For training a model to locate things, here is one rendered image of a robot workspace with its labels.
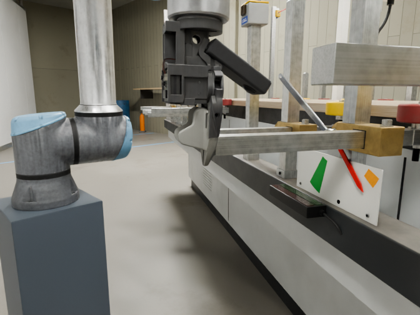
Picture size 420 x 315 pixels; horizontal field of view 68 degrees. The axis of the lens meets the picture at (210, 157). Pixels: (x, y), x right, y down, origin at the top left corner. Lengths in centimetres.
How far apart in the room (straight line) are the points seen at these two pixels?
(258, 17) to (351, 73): 86
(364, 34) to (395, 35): 421
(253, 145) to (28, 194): 72
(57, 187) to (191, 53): 68
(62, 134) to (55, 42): 926
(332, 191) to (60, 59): 978
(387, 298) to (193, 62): 53
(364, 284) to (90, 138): 81
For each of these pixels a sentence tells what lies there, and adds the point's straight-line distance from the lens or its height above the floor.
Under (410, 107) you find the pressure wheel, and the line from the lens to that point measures 69.
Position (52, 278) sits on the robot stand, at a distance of 107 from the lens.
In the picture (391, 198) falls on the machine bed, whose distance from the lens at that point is 91.
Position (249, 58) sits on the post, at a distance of 111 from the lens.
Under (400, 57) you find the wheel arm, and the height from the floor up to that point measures 95.
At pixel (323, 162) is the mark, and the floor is 78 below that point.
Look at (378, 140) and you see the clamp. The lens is 60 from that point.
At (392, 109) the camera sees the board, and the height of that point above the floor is 89.
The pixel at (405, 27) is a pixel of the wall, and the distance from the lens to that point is 485.
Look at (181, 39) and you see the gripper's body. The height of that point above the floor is 100.
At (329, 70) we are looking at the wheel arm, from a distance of 26.
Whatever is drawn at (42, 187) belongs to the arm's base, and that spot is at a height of 66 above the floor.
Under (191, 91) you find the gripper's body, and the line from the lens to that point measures 45.
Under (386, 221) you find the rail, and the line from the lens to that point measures 66.
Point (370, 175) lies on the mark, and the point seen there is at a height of 79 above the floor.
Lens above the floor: 92
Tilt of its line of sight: 11 degrees down
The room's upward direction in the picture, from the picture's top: straight up
